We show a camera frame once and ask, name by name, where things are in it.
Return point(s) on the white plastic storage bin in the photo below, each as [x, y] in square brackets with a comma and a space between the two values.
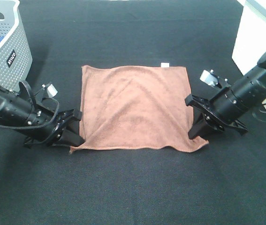
[250, 43]

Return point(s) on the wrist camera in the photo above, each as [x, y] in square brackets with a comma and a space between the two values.
[48, 90]
[213, 80]

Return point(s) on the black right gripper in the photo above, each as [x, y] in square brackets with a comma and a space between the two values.
[206, 121]

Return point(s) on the black table mat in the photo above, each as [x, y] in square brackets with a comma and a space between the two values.
[224, 183]

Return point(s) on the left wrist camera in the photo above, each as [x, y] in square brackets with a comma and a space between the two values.
[48, 90]

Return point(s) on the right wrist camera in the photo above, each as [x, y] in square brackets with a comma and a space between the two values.
[213, 80]

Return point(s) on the grey perforated laundry basket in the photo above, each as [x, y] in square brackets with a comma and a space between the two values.
[15, 55]

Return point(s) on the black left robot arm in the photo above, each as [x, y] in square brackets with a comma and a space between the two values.
[40, 121]

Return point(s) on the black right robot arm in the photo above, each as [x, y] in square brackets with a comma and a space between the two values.
[231, 102]

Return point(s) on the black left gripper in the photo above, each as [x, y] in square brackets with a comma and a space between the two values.
[61, 130]

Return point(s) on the brown microfiber towel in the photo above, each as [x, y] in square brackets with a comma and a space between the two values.
[136, 107]

